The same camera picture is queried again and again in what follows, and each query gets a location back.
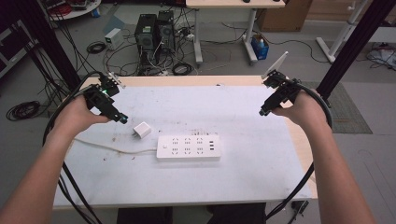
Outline wooden desk with white legs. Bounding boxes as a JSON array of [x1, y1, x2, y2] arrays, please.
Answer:
[[185, 0, 287, 67]]

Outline black computer tower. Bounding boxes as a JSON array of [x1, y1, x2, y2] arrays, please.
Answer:
[[134, 13, 159, 66], [156, 9, 177, 55]]

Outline small white box device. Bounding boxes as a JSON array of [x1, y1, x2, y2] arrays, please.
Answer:
[[104, 27, 125, 51]]

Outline blue box with bottles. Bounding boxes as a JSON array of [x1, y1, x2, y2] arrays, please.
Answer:
[[250, 33, 271, 62]]

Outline white power strip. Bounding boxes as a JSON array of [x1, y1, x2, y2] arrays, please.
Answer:
[[155, 133, 222, 162]]

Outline coiled black cable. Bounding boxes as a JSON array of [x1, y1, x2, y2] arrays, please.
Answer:
[[171, 61, 194, 77], [85, 40, 107, 55], [5, 100, 42, 122]]

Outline black metal frame post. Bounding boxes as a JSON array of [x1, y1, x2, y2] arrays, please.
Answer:
[[315, 0, 396, 101], [12, 0, 82, 91]]

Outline person's left hand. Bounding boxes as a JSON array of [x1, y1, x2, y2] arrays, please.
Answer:
[[53, 94, 112, 140]]

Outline person's right hand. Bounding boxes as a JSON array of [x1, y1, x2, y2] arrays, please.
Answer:
[[271, 88, 329, 129]]

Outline white charger plug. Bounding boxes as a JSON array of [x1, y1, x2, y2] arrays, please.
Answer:
[[133, 121, 153, 140]]

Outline brown cardboard box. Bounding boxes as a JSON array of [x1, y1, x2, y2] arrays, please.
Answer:
[[255, 0, 314, 33]]

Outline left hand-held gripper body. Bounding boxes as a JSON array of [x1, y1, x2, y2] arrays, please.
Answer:
[[83, 72, 126, 119]]

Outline round white table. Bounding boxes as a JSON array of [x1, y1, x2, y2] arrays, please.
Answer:
[[39, 0, 103, 22]]

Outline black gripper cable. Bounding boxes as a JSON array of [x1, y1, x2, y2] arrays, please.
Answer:
[[42, 70, 106, 224], [264, 79, 334, 221]]

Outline white power strip cable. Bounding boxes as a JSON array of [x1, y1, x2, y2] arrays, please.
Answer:
[[74, 137, 159, 156]]

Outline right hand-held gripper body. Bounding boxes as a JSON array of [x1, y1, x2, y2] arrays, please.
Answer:
[[261, 50, 303, 110]]

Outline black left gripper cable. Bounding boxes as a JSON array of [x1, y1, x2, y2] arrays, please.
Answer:
[[42, 70, 106, 224]]

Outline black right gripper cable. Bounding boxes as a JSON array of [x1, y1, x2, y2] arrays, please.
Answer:
[[264, 79, 334, 221]]

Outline grey floor mat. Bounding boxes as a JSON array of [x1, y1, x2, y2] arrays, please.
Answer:
[[299, 80, 374, 135]]

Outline white stand leg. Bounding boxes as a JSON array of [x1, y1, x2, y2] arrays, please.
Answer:
[[315, 0, 366, 64]]

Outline white table mat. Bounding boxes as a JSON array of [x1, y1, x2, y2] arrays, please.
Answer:
[[52, 84, 313, 209]]

